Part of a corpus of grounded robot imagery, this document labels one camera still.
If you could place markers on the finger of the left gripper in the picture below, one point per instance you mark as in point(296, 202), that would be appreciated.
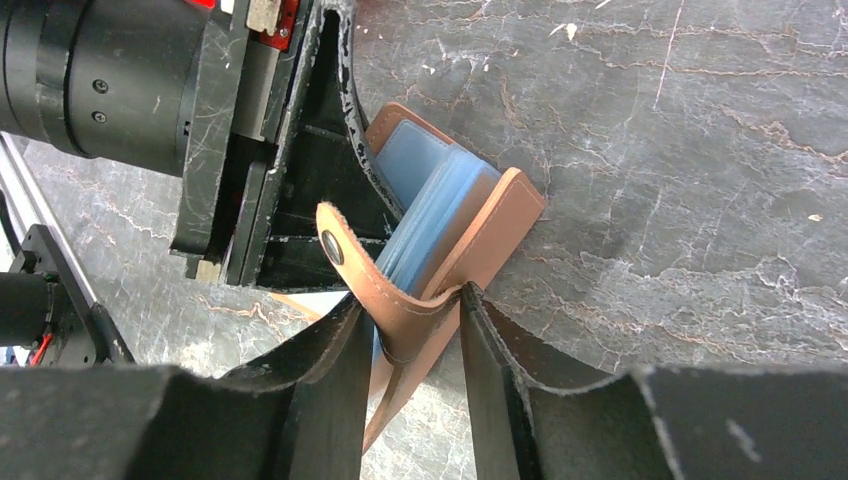
point(323, 155)

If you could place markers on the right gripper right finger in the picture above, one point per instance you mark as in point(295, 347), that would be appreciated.
point(538, 413)

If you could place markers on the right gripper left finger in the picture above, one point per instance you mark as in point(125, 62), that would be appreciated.
point(296, 412)

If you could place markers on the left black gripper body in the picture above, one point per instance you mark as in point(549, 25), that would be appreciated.
point(250, 169)

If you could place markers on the tan leather card holder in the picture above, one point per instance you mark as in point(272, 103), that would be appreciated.
point(463, 220)

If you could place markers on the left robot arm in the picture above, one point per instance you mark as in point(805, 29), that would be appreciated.
point(96, 78)

